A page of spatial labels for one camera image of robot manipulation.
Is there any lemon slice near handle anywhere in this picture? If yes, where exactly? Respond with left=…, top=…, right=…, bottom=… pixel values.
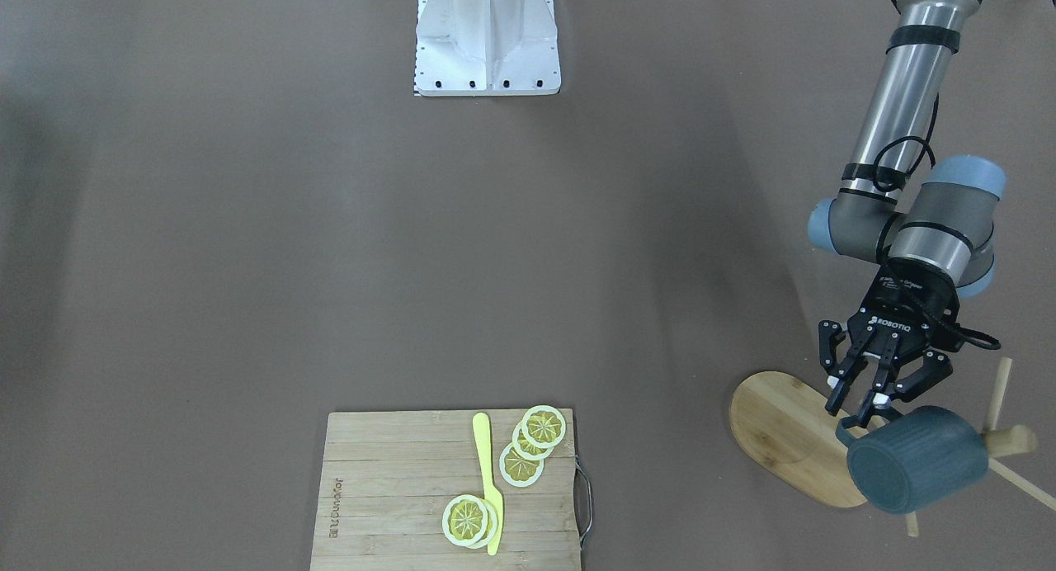
left=521, top=404, right=568, bottom=450

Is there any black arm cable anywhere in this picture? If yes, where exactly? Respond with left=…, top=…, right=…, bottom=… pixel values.
left=871, top=0, right=1002, bottom=351

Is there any yellow plastic knife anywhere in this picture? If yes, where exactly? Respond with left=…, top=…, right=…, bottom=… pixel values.
left=472, top=412, right=505, bottom=556

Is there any wooden cup rack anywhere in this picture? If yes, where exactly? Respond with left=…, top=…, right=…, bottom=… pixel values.
left=725, top=356, right=1055, bottom=510

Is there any lemon slice by knife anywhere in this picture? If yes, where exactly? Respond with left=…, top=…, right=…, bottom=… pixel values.
left=441, top=493, right=499, bottom=550

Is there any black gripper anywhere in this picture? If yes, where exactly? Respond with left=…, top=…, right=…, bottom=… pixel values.
left=818, top=259, right=963, bottom=429

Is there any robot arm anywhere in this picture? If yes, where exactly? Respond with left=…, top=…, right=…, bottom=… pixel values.
left=808, top=0, right=1007, bottom=432

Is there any white pillar base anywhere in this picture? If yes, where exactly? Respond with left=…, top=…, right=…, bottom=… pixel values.
left=412, top=0, right=562, bottom=97

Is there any blue mug yellow inside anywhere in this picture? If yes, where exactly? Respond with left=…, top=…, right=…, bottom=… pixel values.
left=835, top=405, right=989, bottom=515

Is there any wooden cutting board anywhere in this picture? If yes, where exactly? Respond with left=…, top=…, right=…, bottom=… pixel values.
left=310, top=407, right=592, bottom=570

